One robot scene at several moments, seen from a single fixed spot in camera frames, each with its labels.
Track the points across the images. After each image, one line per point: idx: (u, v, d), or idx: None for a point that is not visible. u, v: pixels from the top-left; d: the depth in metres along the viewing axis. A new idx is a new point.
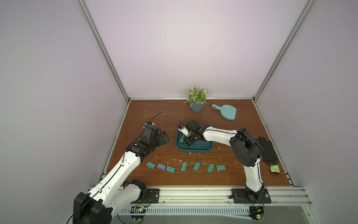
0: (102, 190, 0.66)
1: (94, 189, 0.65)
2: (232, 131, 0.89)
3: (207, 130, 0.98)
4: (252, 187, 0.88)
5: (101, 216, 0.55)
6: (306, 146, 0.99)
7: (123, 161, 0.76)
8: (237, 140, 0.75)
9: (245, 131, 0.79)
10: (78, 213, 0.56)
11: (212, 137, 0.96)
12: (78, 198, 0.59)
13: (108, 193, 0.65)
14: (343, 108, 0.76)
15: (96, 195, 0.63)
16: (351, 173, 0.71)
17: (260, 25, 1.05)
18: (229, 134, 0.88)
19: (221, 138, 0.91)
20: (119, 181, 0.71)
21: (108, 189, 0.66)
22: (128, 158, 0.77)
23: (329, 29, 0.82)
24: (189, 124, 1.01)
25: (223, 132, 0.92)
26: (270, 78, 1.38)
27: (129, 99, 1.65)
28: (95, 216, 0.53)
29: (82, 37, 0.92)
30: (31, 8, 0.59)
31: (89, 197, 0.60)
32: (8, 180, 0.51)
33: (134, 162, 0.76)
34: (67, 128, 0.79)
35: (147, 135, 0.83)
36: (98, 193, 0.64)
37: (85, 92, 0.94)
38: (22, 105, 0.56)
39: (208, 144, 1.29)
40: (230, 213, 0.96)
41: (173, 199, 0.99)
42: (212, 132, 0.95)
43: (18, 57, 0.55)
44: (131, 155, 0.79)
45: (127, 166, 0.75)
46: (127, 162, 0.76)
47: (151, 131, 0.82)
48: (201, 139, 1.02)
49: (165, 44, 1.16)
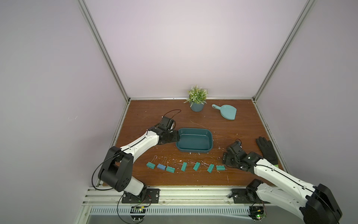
0: (131, 148, 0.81)
1: (125, 146, 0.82)
2: (308, 186, 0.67)
3: (262, 167, 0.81)
4: (262, 197, 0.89)
5: (128, 167, 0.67)
6: (307, 146, 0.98)
7: (147, 134, 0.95)
8: (319, 203, 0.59)
9: (329, 193, 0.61)
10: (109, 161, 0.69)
11: (269, 178, 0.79)
12: (110, 150, 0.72)
13: (136, 151, 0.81)
14: (343, 108, 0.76)
15: (127, 150, 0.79)
16: (352, 173, 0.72)
17: (260, 25, 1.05)
18: (300, 186, 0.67)
19: (284, 186, 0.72)
20: (143, 148, 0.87)
21: (136, 148, 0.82)
22: (151, 134, 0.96)
23: (329, 29, 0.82)
24: (231, 149, 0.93)
25: (289, 179, 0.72)
26: (270, 79, 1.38)
27: (129, 99, 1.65)
28: (124, 164, 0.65)
29: (82, 37, 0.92)
30: (31, 10, 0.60)
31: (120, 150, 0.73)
32: (7, 179, 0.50)
33: (154, 137, 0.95)
34: (67, 127, 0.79)
35: (164, 123, 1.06)
36: (128, 149, 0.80)
37: (85, 92, 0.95)
38: (20, 104, 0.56)
39: (208, 144, 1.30)
40: (230, 213, 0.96)
41: (173, 199, 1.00)
42: (271, 174, 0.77)
43: (18, 56, 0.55)
44: (153, 132, 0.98)
45: (150, 139, 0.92)
46: (150, 136, 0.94)
47: (168, 120, 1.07)
48: (247, 169, 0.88)
49: (165, 43, 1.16)
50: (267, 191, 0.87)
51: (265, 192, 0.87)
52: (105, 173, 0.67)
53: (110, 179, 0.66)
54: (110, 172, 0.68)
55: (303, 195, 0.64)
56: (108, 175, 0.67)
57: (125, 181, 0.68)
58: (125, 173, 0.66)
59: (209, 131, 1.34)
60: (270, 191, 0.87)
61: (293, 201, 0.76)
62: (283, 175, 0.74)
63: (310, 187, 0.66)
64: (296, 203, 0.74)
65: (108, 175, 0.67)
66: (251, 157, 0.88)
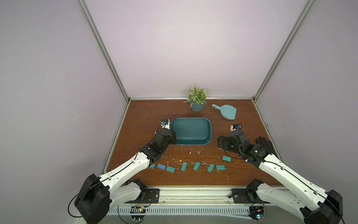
0: (111, 178, 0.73)
1: (105, 175, 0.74)
2: (320, 192, 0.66)
3: (271, 164, 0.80)
4: (261, 196, 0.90)
5: (102, 203, 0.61)
6: (307, 146, 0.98)
7: (134, 159, 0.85)
8: (331, 211, 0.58)
9: (341, 200, 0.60)
10: (85, 192, 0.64)
11: (277, 177, 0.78)
12: (89, 178, 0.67)
13: (115, 182, 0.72)
14: (343, 107, 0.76)
15: (105, 181, 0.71)
16: (352, 172, 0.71)
17: (260, 25, 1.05)
18: (313, 192, 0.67)
19: (293, 188, 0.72)
20: (127, 176, 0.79)
21: (116, 178, 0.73)
22: (140, 158, 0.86)
23: (329, 29, 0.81)
24: (237, 137, 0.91)
25: (301, 183, 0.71)
26: (270, 79, 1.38)
27: (129, 99, 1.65)
28: (99, 200, 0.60)
29: (82, 37, 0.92)
30: (31, 9, 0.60)
31: (98, 180, 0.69)
32: (8, 178, 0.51)
33: (144, 162, 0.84)
34: (67, 127, 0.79)
35: (158, 141, 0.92)
36: (107, 179, 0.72)
37: (84, 92, 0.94)
38: (20, 104, 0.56)
39: (208, 134, 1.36)
40: (230, 213, 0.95)
41: (173, 199, 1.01)
42: (282, 174, 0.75)
43: (18, 56, 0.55)
44: (143, 156, 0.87)
45: (137, 165, 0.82)
46: (138, 161, 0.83)
47: (161, 138, 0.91)
48: (252, 163, 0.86)
49: (165, 43, 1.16)
50: (267, 191, 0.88)
51: (265, 192, 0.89)
52: (79, 204, 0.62)
53: (83, 211, 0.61)
54: (84, 203, 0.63)
55: (314, 201, 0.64)
56: (82, 206, 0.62)
57: (99, 216, 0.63)
58: (99, 208, 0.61)
59: (207, 120, 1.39)
60: (270, 192, 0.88)
61: (294, 202, 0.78)
62: (294, 178, 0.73)
63: (323, 192, 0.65)
64: (296, 204, 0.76)
65: (82, 207, 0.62)
66: (258, 150, 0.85)
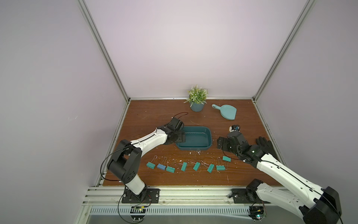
0: (141, 143, 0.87)
1: (134, 140, 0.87)
2: (317, 189, 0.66)
3: (267, 163, 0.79)
4: (262, 196, 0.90)
5: (136, 161, 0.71)
6: (307, 146, 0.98)
7: (156, 132, 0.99)
8: (327, 207, 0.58)
9: (337, 196, 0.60)
10: (118, 153, 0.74)
11: (273, 175, 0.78)
12: (121, 143, 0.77)
13: (144, 146, 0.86)
14: (342, 107, 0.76)
15: (136, 143, 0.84)
16: (352, 172, 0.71)
17: (260, 25, 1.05)
18: (309, 189, 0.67)
19: (290, 185, 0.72)
20: (151, 145, 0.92)
21: (145, 143, 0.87)
22: (160, 132, 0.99)
23: (329, 29, 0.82)
24: (235, 138, 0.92)
25: (298, 180, 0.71)
26: (270, 79, 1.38)
27: (129, 99, 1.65)
28: (134, 157, 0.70)
29: (82, 37, 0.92)
30: (32, 10, 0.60)
31: (129, 144, 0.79)
32: (6, 179, 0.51)
33: (162, 136, 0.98)
34: (67, 127, 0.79)
35: (174, 124, 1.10)
36: (138, 143, 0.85)
37: (84, 92, 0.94)
38: (19, 104, 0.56)
39: (208, 142, 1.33)
40: (230, 213, 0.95)
41: (173, 199, 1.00)
42: (278, 173, 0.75)
43: (18, 57, 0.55)
44: (161, 131, 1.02)
45: (159, 137, 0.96)
46: (159, 134, 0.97)
47: (178, 122, 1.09)
48: (250, 163, 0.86)
49: (164, 42, 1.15)
50: (267, 191, 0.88)
51: (265, 192, 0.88)
52: (114, 164, 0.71)
53: (118, 169, 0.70)
54: (118, 164, 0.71)
55: (310, 198, 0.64)
56: (117, 165, 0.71)
57: (131, 174, 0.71)
58: (133, 166, 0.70)
59: (207, 129, 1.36)
60: (269, 191, 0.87)
61: (293, 201, 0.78)
62: (291, 176, 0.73)
63: (319, 189, 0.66)
64: (295, 203, 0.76)
65: (117, 167, 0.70)
66: (255, 150, 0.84)
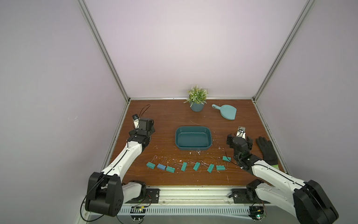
0: (114, 167, 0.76)
1: (107, 168, 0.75)
2: (299, 181, 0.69)
3: (259, 165, 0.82)
4: (261, 196, 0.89)
5: (117, 188, 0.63)
6: (307, 146, 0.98)
7: (128, 147, 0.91)
8: (306, 196, 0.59)
9: (319, 189, 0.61)
10: (93, 190, 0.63)
11: (265, 177, 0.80)
12: (92, 177, 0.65)
13: (120, 169, 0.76)
14: (342, 108, 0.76)
15: (110, 171, 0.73)
16: (351, 173, 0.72)
17: (260, 25, 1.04)
18: (291, 182, 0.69)
19: (277, 182, 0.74)
20: (128, 162, 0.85)
21: (120, 166, 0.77)
22: (132, 145, 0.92)
23: (329, 29, 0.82)
24: (239, 147, 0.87)
25: (282, 176, 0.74)
26: (270, 79, 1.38)
27: (129, 99, 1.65)
28: (113, 188, 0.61)
29: (82, 37, 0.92)
30: (32, 10, 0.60)
31: (102, 175, 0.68)
32: (6, 179, 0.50)
33: (137, 147, 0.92)
34: (67, 127, 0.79)
35: (143, 127, 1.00)
36: (112, 170, 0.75)
37: (84, 92, 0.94)
38: (19, 104, 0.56)
39: (208, 142, 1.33)
40: (230, 213, 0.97)
41: (173, 199, 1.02)
42: (267, 173, 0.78)
43: (18, 57, 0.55)
44: (134, 143, 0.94)
45: (133, 150, 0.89)
46: (132, 147, 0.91)
47: (146, 123, 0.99)
48: (246, 170, 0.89)
49: (164, 42, 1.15)
50: (266, 189, 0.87)
51: (263, 190, 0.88)
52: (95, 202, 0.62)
53: (101, 206, 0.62)
54: (98, 201, 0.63)
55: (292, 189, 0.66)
56: (98, 202, 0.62)
57: (118, 204, 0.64)
58: (116, 195, 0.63)
59: (207, 129, 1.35)
60: (268, 190, 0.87)
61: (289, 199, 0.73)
62: (276, 173, 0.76)
63: (301, 182, 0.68)
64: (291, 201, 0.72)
65: (99, 205, 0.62)
66: (251, 158, 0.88)
